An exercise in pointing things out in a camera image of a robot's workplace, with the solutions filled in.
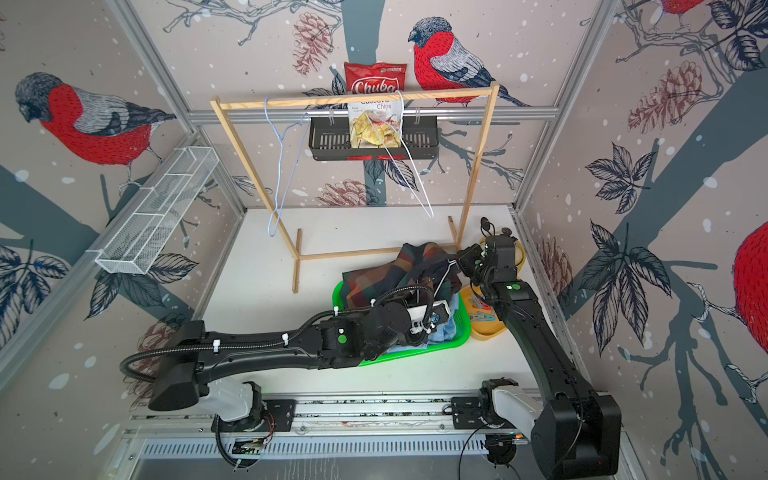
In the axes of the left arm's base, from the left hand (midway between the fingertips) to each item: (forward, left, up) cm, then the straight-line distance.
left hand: (430, 297), depth 68 cm
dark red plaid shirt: (+15, -1, -9) cm, 17 cm away
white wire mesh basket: (+21, +72, +6) cm, 75 cm away
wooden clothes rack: (+33, +46, -26) cm, 62 cm away
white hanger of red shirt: (+13, -7, -5) cm, 15 cm away
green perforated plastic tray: (+7, +25, -17) cm, 31 cm away
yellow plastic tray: (+1, -17, -22) cm, 28 cm away
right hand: (+17, -8, -4) cm, 20 cm away
